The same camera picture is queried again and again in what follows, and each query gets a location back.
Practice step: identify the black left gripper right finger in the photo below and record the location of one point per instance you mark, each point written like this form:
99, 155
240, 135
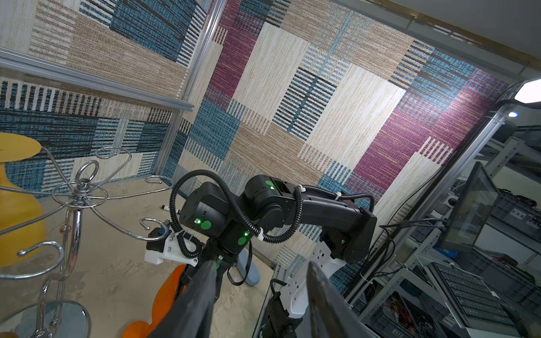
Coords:
330, 316

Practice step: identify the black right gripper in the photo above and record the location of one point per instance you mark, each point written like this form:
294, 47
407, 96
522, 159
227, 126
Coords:
211, 262

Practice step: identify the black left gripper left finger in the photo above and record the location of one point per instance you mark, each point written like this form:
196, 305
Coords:
191, 314

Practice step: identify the orange wine glass front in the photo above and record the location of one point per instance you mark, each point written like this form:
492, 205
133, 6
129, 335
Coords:
162, 304

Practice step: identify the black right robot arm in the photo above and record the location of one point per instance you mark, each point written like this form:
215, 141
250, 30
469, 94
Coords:
212, 224

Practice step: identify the chrome wine glass rack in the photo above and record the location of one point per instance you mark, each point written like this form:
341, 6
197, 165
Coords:
75, 197

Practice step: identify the yellow plastic wine glass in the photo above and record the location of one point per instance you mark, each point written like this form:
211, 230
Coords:
17, 208

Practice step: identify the blue grey sponge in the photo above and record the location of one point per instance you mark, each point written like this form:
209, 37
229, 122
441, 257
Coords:
253, 276

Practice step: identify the black keyboard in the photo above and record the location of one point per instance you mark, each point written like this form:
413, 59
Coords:
470, 301

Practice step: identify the black computer monitor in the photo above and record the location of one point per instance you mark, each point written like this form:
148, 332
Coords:
470, 212

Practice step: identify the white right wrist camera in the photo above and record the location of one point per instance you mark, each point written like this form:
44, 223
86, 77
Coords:
167, 248

